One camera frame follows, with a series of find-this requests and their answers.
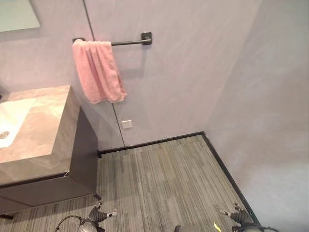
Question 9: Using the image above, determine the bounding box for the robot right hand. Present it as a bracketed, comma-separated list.
[220, 203, 254, 225]

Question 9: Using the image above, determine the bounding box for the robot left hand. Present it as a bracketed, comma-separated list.
[88, 201, 118, 222]

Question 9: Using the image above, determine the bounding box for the white sink basin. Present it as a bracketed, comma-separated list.
[0, 99, 36, 148]

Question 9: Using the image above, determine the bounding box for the pink towel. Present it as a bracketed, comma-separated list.
[71, 39, 128, 105]

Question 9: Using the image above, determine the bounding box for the black towel bar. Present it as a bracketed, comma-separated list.
[72, 31, 153, 47]

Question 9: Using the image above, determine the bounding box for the black baseboard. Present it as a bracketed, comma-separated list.
[98, 131, 263, 229]

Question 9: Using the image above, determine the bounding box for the grey stone vanity cabinet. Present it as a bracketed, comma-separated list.
[0, 85, 102, 220]

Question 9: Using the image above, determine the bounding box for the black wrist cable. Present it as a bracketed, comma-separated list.
[56, 216, 83, 232]

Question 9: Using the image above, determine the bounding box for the silver wall socket plate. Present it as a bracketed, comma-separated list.
[121, 117, 133, 130]

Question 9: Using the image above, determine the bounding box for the wall mirror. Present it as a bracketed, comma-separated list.
[0, 0, 42, 33]

